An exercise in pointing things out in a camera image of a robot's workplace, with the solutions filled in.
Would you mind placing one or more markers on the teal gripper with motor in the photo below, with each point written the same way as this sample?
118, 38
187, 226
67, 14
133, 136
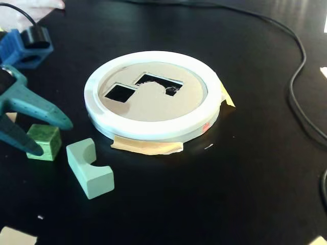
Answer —
19, 95

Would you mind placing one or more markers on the pale green U shape block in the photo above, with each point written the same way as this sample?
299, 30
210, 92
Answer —
84, 173

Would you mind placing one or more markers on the pale human hand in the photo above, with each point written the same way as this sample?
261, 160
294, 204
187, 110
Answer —
25, 9

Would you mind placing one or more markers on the pale paper scrap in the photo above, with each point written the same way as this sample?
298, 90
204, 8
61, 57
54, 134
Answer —
320, 241
11, 117
15, 236

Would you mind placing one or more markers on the green wooden cube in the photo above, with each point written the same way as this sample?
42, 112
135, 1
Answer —
52, 143

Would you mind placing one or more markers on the wide tan masking tape strip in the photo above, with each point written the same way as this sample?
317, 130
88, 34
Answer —
148, 147

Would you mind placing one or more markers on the white round container lid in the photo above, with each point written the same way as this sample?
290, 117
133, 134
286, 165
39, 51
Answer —
153, 131

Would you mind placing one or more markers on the tan cardboard disc with holes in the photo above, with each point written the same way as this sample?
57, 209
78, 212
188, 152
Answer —
153, 107

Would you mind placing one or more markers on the small yellow masking tape piece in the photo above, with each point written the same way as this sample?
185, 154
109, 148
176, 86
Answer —
228, 99

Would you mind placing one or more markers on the white paper scrap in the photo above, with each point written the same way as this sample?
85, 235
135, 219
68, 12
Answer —
324, 72

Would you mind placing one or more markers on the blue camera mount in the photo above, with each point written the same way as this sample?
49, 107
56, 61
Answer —
12, 48

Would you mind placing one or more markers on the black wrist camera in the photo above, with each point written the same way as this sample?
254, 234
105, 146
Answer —
38, 37

